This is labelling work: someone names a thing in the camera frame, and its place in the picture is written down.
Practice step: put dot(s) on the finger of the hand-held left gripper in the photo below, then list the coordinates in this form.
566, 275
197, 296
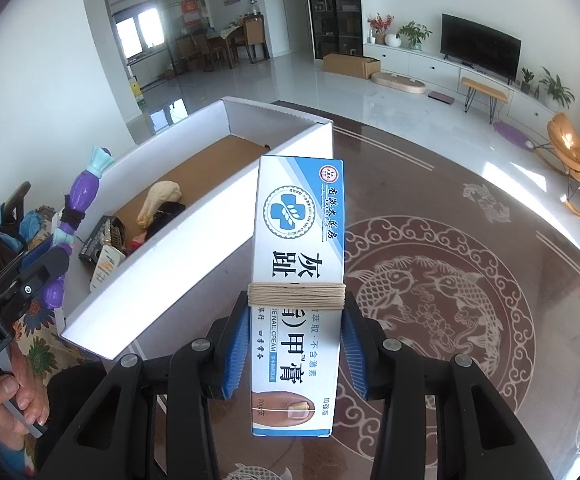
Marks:
17, 200
45, 262

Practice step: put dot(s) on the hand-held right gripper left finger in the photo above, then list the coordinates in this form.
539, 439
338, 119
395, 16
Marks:
235, 355

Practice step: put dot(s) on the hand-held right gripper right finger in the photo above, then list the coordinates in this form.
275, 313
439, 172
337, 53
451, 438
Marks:
354, 360

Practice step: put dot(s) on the black printed box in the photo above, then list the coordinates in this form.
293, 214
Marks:
92, 250

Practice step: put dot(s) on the white lotion tube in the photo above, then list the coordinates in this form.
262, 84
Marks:
105, 270

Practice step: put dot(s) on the purple toy dumbbell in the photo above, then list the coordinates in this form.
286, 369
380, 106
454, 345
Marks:
82, 192

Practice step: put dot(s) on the white cardboard box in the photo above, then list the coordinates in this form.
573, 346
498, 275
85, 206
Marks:
195, 240

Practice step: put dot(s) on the cream knitted hat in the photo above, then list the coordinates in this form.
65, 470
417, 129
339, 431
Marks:
157, 200

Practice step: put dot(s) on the blue and white cream box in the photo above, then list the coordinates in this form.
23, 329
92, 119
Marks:
295, 240

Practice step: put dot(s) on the black velvet bow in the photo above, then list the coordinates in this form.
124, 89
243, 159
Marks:
167, 215

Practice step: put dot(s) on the brown patterned desktop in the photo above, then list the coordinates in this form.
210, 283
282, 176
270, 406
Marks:
419, 210

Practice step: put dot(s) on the person's left hand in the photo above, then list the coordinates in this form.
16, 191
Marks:
15, 405

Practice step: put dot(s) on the blue cloth bag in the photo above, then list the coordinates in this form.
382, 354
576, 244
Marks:
30, 225

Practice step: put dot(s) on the floral patterned cloth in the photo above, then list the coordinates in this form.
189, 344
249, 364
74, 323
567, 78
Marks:
55, 330

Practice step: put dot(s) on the orange door poster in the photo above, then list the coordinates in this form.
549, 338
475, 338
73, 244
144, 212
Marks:
192, 11

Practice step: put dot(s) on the wooden dining table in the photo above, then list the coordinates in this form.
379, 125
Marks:
222, 42

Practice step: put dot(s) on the flat purple scale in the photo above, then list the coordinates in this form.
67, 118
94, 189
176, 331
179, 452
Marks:
441, 97

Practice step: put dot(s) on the beige oval cushion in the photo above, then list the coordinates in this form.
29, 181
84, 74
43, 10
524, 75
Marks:
399, 82

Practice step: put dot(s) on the brown dining chair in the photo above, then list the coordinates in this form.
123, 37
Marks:
255, 35

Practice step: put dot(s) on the brown cardboard carton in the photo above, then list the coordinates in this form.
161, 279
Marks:
349, 65

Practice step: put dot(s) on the wooden bench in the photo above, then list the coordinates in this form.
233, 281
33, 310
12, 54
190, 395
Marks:
484, 87

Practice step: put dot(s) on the orange lounge chair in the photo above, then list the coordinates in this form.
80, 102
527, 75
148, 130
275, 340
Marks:
577, 155

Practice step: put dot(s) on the white television cabinet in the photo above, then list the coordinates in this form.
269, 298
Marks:
419, 62

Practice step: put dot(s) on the white round vase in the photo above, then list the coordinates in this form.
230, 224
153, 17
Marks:
392, 41

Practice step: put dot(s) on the small potted plant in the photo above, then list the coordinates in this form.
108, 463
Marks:
526, 80

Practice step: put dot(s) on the green potted plant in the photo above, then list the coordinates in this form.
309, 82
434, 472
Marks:
414, 34

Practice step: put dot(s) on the red flower plant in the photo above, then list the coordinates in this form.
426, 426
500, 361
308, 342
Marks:
379, 25

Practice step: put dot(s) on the large leafy potted plant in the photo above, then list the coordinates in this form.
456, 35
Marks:
555, 87

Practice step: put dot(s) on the black television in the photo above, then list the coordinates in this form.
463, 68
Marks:
479, 45

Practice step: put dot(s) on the dark display cabinet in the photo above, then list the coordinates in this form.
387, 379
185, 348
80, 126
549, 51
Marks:
335, 5

